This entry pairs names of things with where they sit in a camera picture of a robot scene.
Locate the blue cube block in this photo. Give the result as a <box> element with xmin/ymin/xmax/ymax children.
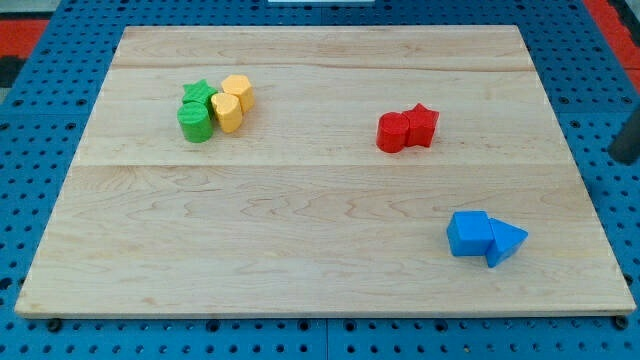
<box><xmin>446</xmin><ymin>210</ymin><xmax>494</xmax><ymax>257</ymax></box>

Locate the blue triangle block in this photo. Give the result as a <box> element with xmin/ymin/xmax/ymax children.
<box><xmin>485</xmin><ymin>218</ymin><xmax>528</xmax><ymax>268</ymax></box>

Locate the red cylinder block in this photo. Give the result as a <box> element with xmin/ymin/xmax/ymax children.
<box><xmin>376</xmin><ymin>112</ymin><xmax>409</xmax><ymax>153</ymax></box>

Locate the wooden board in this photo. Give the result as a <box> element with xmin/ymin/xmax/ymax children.
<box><xmin>15</xmin><ymin>25</ymin><xmax>636</xmax><ymax>319</ymax></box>

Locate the red star block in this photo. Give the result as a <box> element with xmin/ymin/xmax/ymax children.
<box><xmin>402</xmin><ymin>103</ymin><xmax>439</xmax><ymax>147</ymax></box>

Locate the yellow heart block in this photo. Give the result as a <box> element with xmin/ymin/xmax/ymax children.
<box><xmin>211</xmin><ymin>93</ymin><xmax>243</xmax><ymax>133</ymax></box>

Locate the yellow hexagon block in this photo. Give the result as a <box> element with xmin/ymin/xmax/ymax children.
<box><xmin>221</xmin><ymin>74</ymin><xmax>255</xmax><ymax>113</ymax></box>

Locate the green cylinder block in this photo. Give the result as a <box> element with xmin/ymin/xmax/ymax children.
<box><xmin>177</xmin><ymin>102</ymin><xmax>213</xmax><ymax>143</ymax></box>

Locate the green star block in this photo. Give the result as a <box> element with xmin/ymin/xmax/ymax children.
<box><xmin>182</xmin><ymin>79</ymin><xmax>218</xmax><ymax>117</ymax></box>

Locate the black pusher rod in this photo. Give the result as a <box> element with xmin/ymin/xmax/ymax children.
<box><xmin>608</xmin><ymin>108</ymin><xmax>639</xmax><ymax>165</ymax></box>

